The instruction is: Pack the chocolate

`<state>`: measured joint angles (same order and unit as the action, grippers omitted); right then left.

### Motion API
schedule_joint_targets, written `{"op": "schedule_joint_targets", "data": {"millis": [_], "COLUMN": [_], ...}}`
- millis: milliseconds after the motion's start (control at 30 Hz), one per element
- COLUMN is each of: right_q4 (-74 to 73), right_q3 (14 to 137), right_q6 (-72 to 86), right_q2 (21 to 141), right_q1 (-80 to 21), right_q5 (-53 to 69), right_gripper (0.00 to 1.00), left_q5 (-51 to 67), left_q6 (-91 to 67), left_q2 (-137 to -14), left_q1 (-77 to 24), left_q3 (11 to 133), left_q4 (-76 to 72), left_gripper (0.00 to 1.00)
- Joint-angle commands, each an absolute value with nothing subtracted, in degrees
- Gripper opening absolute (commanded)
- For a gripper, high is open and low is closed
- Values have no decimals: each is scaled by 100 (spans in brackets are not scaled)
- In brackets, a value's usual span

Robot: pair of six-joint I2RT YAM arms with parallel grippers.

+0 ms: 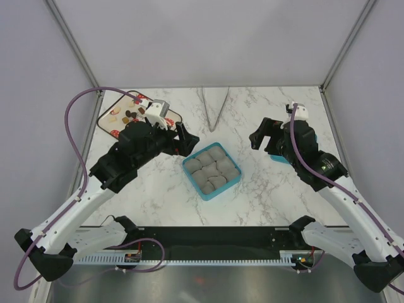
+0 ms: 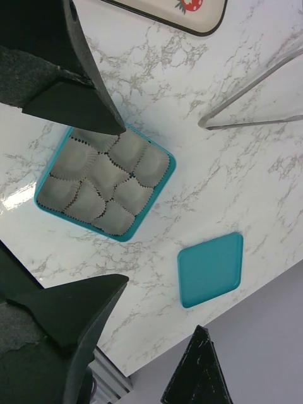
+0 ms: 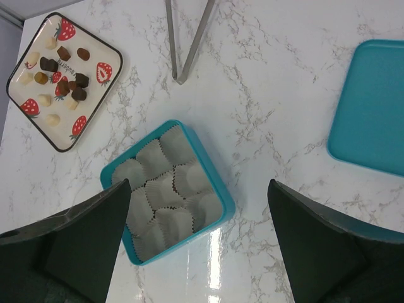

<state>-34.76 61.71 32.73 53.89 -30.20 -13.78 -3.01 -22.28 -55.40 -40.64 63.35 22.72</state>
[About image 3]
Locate teal box lid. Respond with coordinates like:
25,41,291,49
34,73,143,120
327,39,403,176

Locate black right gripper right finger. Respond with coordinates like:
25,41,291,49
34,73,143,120
268,179,403,302

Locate metal tongs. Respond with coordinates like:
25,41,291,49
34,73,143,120
164,0,216,85

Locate teal chocolate box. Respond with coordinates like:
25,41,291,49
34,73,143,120
100,120,235,266

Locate strawberry print tray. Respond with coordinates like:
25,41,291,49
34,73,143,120
6,12,123,152

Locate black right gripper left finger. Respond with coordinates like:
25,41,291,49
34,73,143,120
1,181,131,302

